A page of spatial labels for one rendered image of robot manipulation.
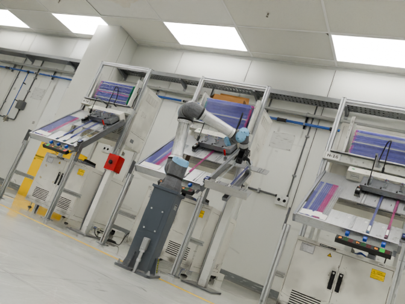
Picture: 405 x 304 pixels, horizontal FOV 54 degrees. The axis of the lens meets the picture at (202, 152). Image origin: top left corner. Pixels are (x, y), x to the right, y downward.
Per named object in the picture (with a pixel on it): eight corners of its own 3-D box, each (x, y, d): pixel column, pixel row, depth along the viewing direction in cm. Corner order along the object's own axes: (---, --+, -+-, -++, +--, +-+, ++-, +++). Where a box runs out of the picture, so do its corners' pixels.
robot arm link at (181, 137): (166, 174, 272) (184, 99, 281) (161, 175, 286) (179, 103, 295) (182, 178, 275) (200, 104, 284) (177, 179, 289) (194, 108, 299)
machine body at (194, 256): (186, 277, 329) (213, 206, 342) (122, 249, 363) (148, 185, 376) (216, 283, 385) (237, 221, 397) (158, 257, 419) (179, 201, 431)
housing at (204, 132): (238, 154, 370) (238, 141, 363) (194, 143, 394) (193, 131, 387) (243, 151, 376) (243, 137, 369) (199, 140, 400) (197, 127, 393)
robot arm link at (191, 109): (191, 94, 271) (249, 132, 282) (187, 98, 282) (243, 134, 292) (183, 108, 269) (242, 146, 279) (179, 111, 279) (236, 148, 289)
